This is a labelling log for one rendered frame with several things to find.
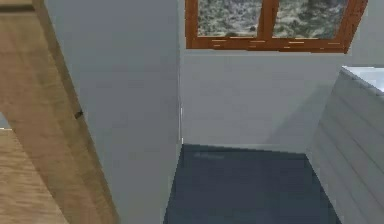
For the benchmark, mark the small black door latch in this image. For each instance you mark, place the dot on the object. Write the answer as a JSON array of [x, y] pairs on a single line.
[[78, 115]]

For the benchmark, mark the orange wooden framed window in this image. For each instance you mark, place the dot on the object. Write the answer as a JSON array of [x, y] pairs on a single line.
[[266, 41]]

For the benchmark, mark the white panelled bathtub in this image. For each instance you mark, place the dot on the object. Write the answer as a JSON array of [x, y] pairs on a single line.
[[353, 140]]

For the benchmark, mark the wooden room door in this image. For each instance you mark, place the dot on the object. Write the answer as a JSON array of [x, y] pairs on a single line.
[[36, 100]]

